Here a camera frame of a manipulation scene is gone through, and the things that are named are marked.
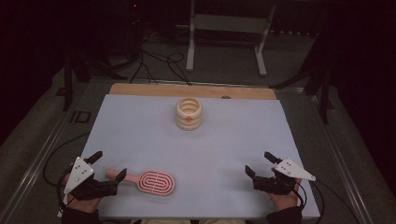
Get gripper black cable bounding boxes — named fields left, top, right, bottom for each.
left=42, top=132, right=92, bottom=213
left=293, top=178, right=362, bottom=224

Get black floor cables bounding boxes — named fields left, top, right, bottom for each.
left=129, top=31, right=193, bottom=87

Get pink hairbrush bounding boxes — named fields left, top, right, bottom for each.
left=106, top=168, right=176, bottom=197

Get black floor plate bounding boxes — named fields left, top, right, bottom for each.
left=68, top=110, right=92, bottom=124

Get metal floor rail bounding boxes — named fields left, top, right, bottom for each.
left=0, top=81, right=94, bottom=224
left=306, top=90, right=366, bottom=224

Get cream ribbed holder cup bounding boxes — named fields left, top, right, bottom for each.
left=175, top=97, right=204, bottom=131

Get white table mat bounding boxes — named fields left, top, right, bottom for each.
left=57, top=93, right=321, bottom=218

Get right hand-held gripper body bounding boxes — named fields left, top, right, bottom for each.
left=252, top=158, right=317, bottom=196

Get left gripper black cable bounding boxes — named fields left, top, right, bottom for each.
left=42, top=132, right=92, bottom=213

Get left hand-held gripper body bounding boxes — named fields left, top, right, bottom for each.
left=64, top=157, right=120, bottom=202

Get black tripod stand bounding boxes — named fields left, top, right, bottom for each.
left=269, top=31, right=334, bottom=125
left=55, top=52, right=129, bottom=112

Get person's left hand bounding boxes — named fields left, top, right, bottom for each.
left=61, top=173, right=102, bottom=214

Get white metal stand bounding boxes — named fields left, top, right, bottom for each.
left=185, top=0, right=277, bottom=77

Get person's right hand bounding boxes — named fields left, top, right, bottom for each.
left=268, top=179, right=303, bottom=212

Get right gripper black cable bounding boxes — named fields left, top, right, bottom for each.
left=293, top=178, right=362, bottom=224

